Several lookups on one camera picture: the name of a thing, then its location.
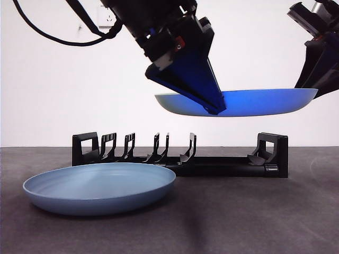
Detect green round plate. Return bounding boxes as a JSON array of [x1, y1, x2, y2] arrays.
[[154, 88, 319, 117]]

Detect blue round plate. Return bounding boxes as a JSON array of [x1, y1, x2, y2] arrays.
[[22, 162, 177, 216]]

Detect black plastic plate rack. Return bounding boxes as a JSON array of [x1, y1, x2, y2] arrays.
[[72, 131, 289, 178]]

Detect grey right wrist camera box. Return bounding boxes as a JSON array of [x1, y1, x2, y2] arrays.
[[287, 1, 323, 37]]

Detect white wall socket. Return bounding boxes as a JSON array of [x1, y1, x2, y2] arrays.
[[97, 6, 117, 29]]

